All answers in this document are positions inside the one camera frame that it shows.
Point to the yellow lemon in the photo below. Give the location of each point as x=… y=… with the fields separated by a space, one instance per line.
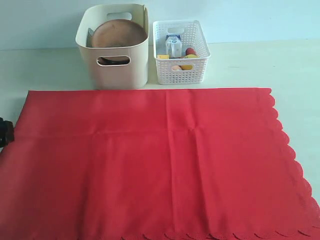
x=188 y=67

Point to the red table cloth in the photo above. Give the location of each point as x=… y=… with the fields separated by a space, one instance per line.
x=160 y=164

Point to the wooden chopstick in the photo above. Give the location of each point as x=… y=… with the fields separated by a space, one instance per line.
x=144 y=16

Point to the dark wooden spoon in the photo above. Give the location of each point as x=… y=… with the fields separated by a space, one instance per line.
x=109 y=62

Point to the large cream plastic bin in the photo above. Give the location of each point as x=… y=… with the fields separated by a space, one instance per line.
x=133 y=75

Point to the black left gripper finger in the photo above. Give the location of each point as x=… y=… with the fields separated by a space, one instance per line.
x=6 y=132

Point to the blue white milk carton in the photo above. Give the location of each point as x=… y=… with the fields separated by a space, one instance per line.
x=173 y=45

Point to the brown wooden plate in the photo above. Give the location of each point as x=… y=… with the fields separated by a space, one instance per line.
x=118 y=33

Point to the steel table knife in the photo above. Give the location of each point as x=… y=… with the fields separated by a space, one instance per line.
x=90 y=34

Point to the red sausage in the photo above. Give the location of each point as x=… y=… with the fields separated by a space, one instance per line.
x=190 y=51

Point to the yellow cheese wedge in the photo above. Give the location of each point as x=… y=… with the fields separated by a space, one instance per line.
x=163 y=56

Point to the small white perforated basket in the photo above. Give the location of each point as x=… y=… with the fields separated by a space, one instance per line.
x=192 y=36

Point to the brown egg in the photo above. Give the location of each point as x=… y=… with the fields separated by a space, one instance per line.
x=177 y=68

